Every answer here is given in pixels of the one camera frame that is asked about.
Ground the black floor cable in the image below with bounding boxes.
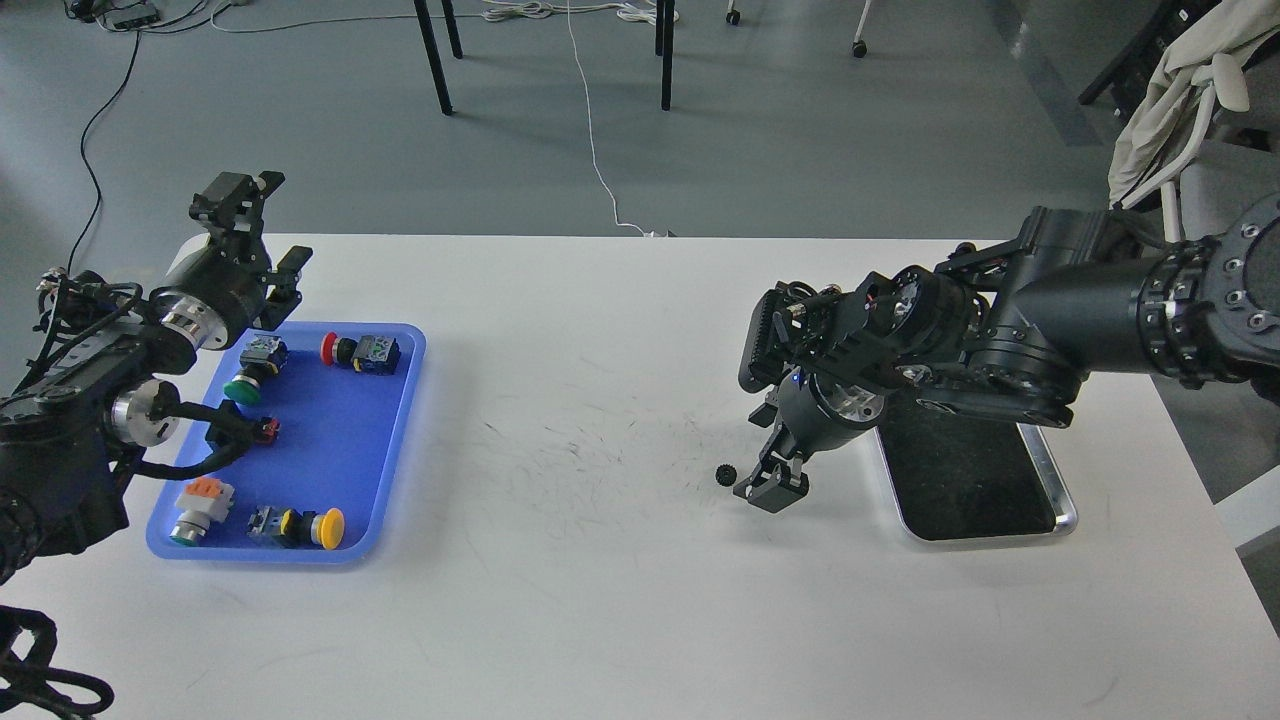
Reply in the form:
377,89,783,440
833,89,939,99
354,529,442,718
60,0,233,281

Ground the black table leg right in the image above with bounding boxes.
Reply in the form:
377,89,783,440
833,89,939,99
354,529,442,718
654,0,677,111

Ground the black table leg left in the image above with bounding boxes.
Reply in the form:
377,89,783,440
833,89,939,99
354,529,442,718
412,0,465,117

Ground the black selector switch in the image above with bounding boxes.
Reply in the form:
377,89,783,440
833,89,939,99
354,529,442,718
204,416,280,450

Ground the white floor cable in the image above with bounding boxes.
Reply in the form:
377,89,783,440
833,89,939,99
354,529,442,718
484,0,681,240

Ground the beige jacket on chair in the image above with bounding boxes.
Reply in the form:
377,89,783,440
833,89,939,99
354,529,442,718
1108,1,1279,206

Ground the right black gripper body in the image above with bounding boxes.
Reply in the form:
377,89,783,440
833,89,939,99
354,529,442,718
150,241,271,350

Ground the black table leg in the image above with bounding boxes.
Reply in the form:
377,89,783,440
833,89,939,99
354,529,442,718
654,0,677,111
412,0,465,117

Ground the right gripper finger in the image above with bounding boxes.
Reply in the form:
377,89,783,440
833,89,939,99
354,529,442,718
255,246,314,331
188,170,285,256

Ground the yellow push button switch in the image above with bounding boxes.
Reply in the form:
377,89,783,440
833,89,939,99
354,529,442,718
246,505,346,551

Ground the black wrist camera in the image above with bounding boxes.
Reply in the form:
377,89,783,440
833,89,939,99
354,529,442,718
739,283,799,395

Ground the blue plastic tray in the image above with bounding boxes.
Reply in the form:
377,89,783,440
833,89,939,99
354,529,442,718
145,322,428,565

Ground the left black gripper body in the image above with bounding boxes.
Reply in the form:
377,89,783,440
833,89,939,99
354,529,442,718
774,368,886,456

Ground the orange grey push button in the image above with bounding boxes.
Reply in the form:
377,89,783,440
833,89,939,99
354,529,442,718
169,477,236,547

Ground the green push button switch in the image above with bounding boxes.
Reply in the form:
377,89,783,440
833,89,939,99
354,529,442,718
221,334,289,406

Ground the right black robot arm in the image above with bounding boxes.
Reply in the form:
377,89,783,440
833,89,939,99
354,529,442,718
1,170,312,579

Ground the silver metal tray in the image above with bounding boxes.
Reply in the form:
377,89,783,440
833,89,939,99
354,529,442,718
876,395,1079,550

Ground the grey office chair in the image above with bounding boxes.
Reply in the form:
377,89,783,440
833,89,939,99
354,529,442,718
1111,54,1277,243

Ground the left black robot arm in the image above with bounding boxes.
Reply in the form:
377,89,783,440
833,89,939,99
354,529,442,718
733,195,1279,512

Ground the red push button switch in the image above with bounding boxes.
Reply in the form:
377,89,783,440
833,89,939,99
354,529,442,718
319,332,401,375

